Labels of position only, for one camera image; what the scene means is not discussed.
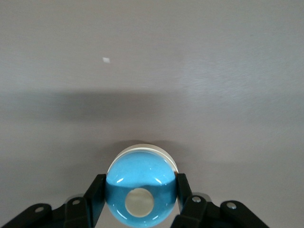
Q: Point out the blue dome desk bell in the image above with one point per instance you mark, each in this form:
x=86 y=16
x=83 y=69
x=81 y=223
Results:
x=140 y=171

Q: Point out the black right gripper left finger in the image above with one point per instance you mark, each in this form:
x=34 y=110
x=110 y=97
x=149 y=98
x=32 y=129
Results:
x=95 y=197

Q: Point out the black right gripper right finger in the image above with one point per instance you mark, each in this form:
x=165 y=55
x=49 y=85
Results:
x=187 y=206

